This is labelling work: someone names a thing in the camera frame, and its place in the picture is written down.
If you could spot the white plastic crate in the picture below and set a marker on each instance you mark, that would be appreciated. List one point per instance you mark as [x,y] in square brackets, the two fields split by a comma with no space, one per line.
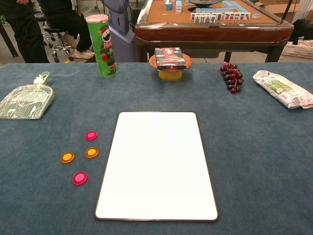
[298,50]

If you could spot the single blue mahjong tile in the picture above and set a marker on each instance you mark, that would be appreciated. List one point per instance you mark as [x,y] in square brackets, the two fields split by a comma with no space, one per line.
[256,16]

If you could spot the upright blue mahjong tile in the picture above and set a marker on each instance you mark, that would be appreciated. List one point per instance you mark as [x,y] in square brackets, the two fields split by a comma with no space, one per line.
[168,5]

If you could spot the seated person in black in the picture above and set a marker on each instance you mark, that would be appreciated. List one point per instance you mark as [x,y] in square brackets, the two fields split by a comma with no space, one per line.
[71,22]

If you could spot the standing person in black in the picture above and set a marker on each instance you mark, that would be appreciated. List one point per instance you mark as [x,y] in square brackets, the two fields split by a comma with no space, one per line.
[27,34]

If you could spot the dark printed carton box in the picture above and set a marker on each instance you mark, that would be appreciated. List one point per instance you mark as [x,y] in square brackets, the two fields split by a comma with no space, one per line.
[170,57]

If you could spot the stacked blue mahjong tiles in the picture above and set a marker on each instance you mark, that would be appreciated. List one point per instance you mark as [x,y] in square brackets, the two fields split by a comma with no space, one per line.
[178,6]

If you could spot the brown cardboard box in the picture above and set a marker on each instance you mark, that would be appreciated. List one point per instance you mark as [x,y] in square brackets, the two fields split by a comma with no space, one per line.
[281,6]

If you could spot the yellow plastic cup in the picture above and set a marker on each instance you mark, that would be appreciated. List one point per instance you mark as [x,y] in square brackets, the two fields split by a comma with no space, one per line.
[170,75]

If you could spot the slanted blue mahjong tile row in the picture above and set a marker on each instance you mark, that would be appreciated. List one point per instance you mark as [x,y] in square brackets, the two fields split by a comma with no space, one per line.
[232,4]

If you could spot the dark red grape bunch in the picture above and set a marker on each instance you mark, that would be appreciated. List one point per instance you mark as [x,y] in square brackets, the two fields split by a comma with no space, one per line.
[232,76]

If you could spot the blue-backed mahjong tile row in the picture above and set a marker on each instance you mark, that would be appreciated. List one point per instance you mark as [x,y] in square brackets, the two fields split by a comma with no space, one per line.
[215,10]

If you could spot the brown woven basket plate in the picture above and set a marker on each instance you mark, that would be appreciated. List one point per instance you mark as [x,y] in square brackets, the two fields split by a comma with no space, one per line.
[152,62]

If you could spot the dark wooden table leg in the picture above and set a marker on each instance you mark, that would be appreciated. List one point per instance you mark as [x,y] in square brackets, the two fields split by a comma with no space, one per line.
[9,41]

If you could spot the black bag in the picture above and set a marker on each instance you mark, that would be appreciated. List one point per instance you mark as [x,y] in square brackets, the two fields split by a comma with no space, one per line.
[303,29]

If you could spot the white rectangular board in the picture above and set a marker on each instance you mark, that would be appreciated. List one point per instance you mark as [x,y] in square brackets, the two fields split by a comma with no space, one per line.
[156,166]

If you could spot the green Pringles can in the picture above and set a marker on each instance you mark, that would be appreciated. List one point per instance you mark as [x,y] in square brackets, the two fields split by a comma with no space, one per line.
[104,49]

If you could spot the brown mahjong table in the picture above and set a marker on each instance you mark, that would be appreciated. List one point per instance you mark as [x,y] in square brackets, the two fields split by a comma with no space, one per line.
[212,31]

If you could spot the black tripod stand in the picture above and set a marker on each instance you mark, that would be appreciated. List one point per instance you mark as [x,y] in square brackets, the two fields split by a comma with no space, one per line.
[286,11]

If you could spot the black chrome swivel stool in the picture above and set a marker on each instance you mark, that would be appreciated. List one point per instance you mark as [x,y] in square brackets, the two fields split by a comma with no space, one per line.
[58,46]

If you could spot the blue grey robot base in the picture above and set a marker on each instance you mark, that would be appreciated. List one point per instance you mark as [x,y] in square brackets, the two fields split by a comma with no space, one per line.
[121,41]

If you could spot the dark round bowl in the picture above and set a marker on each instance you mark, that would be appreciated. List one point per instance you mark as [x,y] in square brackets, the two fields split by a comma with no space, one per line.
[203,2]

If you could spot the face-up mahjong tile row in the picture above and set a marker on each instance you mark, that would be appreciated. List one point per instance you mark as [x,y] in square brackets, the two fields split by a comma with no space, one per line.
[220,17]

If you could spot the green dustpan in plastic bag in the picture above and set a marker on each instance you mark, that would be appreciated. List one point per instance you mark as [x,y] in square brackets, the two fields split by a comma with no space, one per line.
[27,102]

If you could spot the pink round chip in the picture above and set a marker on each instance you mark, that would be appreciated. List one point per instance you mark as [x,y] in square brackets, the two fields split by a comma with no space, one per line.
[79,178]
[91,135]

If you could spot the orange round chip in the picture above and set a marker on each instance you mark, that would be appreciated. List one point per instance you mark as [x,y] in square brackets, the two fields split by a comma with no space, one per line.
[67,157]
[92,152]

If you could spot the white green snack bag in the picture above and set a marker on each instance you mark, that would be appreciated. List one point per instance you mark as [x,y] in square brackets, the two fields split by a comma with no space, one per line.
[281,89]

